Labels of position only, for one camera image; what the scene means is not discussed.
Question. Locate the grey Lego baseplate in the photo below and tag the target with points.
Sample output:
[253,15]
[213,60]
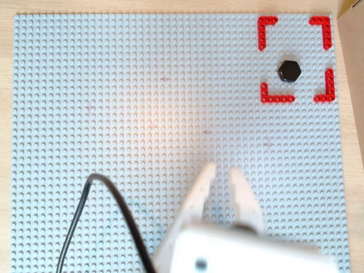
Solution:
[142,85]

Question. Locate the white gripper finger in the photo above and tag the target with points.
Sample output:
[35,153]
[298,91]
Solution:
[199,199]
[247,210]

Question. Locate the black hexagonal Lego piece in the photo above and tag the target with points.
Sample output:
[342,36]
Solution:
[289,71]

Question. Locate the red L-shaped Lego beam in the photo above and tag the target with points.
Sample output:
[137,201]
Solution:
[261,34]
[330,85]
[277,98]
[327,34]

